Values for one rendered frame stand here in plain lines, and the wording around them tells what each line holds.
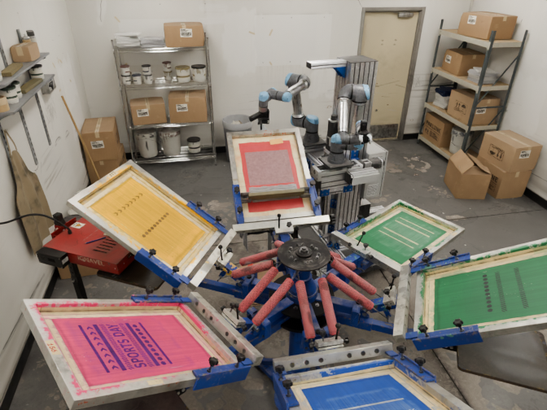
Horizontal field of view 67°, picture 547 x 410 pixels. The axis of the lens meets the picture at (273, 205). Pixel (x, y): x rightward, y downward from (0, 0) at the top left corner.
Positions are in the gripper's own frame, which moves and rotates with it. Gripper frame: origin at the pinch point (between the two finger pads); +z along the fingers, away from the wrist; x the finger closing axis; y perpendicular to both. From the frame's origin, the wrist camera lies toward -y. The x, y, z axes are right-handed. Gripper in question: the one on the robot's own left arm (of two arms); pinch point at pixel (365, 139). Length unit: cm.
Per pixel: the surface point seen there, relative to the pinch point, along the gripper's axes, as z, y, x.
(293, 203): 5, 43, 54
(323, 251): 79, 32, 34
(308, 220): 24, 47, 44
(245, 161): -20, 17, 89
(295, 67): -383, 30, 58
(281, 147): -36, 15, 62
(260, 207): 12, 40, 78
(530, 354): 113, 83, -69
